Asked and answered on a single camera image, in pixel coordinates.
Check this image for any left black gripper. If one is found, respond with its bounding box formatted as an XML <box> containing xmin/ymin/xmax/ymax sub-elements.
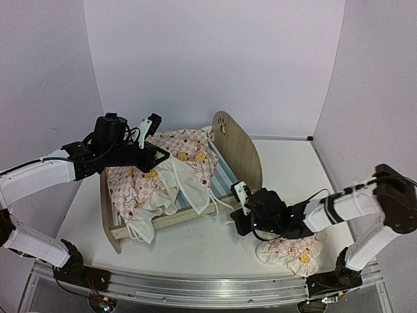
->
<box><xmin>102</xmin><ymin>140</ymin><xmax>169</xmax><ymax>173</ymax></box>

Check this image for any duck print ruffled bed cover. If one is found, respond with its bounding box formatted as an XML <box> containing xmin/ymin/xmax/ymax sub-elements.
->
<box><xmin>106</xmin><ymin>127</ymin><xmax>235</xmax><ymax>245</ymax></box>

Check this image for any wooden pet bed frame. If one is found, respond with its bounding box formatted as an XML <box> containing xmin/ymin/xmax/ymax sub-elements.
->
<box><xmin>100</xmin><ymin>111</ymin><xmax>263</xmax><ymax>254</ymax></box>

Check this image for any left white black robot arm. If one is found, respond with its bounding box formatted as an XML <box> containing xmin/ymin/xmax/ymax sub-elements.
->
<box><xmin>1</xmin><ymin>113</ymin><xmax>169</xmax><ymax>291</ymax></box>

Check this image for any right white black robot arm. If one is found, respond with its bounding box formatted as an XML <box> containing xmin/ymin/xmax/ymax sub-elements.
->
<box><xmin>230</xmin><ymin>164</ymin><xmax>416</xmax><ymax>299</ymax></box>

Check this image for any blue white striped mattress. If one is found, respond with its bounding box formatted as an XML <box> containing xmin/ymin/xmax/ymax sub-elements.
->
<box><xmin>112</xmin><ymin>143</ymin><xmax>238</xmax><ymax>226</ymax></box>

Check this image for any duck print ruffled pillow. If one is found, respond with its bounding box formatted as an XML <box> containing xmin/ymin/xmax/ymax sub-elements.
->
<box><xmin>255</xmin><ymin>231</ymin><xmax>328</xmax><ymax>277</ymax></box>

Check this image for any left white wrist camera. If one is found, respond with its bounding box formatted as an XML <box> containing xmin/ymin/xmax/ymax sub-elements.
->
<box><xmin>136</xmin><ymin>113</ymin><xmax>162</xmax><ymax>149</ymax></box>

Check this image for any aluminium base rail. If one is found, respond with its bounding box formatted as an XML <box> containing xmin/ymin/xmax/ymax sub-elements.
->
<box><xmin>29</xmin><ymin>254</ymin><xmax>392</xmax><ymax>309</ymax></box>

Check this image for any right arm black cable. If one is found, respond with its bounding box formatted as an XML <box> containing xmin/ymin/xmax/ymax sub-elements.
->
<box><xmin>250</xmin><ymin>174</ymin><xmax>417</xmax><ymax>242</ymax></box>

